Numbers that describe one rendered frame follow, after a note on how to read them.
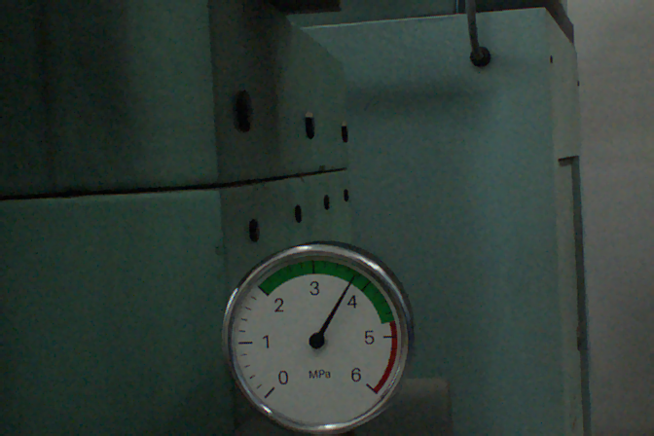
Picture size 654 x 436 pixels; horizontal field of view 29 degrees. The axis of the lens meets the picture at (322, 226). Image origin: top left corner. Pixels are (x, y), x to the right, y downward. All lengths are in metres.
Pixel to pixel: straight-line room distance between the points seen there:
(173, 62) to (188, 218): 0.06
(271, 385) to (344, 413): 0.03
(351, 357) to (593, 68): 2.47
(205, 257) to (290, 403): 0.09
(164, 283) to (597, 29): 2.43
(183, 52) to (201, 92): 0.02
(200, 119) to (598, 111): 2.41
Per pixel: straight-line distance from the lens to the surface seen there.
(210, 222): 0.47
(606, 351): 2.89
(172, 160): 0.47
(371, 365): 0.40
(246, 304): 0.41
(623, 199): 2.85
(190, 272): 0.47
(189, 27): 0.47
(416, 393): 0.52
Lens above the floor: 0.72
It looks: 3 degrees down
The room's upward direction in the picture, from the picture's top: 3 degrees counter-clockwise
